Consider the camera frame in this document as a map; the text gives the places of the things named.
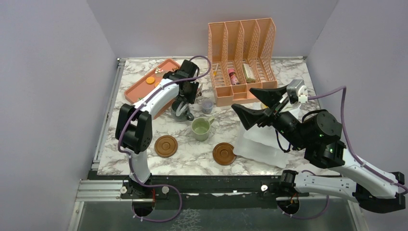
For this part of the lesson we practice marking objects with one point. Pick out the pink dessert tray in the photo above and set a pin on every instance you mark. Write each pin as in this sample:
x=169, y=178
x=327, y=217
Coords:
x=140, y=89

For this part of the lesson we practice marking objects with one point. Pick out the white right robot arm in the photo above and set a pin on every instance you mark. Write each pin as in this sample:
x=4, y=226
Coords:
x=319, y=134

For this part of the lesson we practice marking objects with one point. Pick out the right brown wooden coaster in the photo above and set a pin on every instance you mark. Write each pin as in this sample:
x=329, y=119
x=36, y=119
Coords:
x=223, y=154

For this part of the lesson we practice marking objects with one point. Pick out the brown wooden coaster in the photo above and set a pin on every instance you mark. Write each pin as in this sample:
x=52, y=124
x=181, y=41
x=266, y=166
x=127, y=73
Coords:
x=223, y=154
x=166, y=146

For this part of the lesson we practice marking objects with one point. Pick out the pink bottle in organizer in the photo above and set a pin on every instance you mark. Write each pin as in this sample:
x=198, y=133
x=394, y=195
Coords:
x=233, y=77

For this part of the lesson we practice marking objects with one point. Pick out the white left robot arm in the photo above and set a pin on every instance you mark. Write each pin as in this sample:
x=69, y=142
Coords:
x=134, y=129

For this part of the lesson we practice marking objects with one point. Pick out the left brown wooden coaster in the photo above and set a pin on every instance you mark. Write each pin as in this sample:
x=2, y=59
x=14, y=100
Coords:
x=166, y=146

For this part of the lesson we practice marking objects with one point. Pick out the white tiered dessert stand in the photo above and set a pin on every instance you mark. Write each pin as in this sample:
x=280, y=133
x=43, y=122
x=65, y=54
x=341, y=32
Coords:
x=262, y=145

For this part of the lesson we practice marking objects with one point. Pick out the dark blue-green ceramic mug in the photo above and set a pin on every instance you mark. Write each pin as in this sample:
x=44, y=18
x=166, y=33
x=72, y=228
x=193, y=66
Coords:
x=188, y=116

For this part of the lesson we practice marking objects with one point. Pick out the pink mesh file organizer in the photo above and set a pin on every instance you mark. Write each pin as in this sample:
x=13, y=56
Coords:
x=230, y=44

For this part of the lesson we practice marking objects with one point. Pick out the tan box in organizer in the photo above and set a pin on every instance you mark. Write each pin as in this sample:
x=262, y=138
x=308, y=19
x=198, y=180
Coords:
x=248, y=73

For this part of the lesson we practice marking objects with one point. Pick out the light green ceramic mug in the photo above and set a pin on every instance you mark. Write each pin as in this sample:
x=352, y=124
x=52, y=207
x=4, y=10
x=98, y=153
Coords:
x=201, y=128

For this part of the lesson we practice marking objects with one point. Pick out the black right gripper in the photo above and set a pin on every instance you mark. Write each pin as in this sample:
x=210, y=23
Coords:
x=188, y=79

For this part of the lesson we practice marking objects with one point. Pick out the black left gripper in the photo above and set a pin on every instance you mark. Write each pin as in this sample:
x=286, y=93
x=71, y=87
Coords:
x=283, y=121

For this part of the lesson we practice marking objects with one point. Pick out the orange round biscuit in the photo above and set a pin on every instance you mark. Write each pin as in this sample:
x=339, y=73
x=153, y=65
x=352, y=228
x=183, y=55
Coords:
x=150, y=80

